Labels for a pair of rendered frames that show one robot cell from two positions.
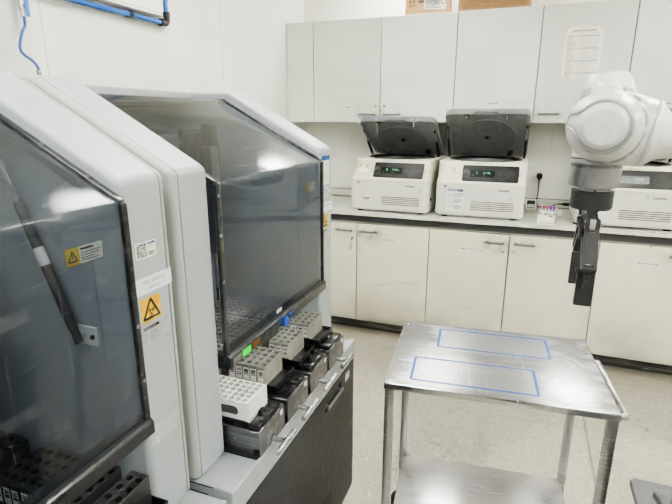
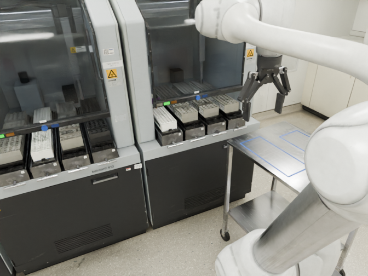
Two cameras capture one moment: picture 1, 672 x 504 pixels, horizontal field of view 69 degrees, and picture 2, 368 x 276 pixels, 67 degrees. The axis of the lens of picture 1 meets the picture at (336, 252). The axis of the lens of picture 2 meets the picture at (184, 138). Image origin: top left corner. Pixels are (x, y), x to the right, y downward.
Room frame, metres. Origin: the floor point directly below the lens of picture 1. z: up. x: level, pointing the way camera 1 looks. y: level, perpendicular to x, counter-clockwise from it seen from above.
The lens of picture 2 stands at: (0.15, -0.93, 1.62)
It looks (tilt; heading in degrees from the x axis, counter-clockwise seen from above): 30 degrees down; 47
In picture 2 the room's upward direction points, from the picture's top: 2 degrees counter-clockwise
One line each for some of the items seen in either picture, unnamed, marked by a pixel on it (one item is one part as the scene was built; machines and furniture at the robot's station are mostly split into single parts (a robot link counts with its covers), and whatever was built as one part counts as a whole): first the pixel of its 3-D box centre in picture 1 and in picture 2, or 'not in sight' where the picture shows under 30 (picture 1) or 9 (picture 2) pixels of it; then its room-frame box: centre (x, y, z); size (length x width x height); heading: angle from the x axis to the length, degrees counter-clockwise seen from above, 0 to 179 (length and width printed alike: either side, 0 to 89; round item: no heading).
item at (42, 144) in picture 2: not in sight; (42, 143); (0.49, 0.58, 0.83); 0.30 x 0.10 x 0.06; 69
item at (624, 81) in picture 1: (603, 115); (271, 6); (0.93, -0.49, 1.54); 0.13 x 0.11 x 0.16; 153
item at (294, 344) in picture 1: (293, 345); (210, 111); (1.40, 0.13, 0.85); 0.12 x 0.02 x 0.06; 159
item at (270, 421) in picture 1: (169, 401); (155, 116); (1.20, 0.46, 0.78); 0.73 x 0.14 x 0.09; 69
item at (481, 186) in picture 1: (484, 161); not in sight; (3.42, -1.02, 1.24); 0.62 x 0.56 x 0.69; 160
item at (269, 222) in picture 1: (205, 208); (183, 38); (1.41, 0.38, 1.28); 0.61 x 0.51 x 0.63; 159
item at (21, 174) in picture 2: not in sight; (17, 146); (0.40, 0.76, 0.78); 0.73 x 0.14 x 0.09; 69
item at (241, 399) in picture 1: (208, 393); (161, 117); (1.15, 0.33, 0.83); 0.30 x 0.10 x 0.06; 69
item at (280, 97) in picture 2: (577, 267); (279, 103); (1.01, -0.52, 1.22); 0.03 x 0.01 x 0.07; 69
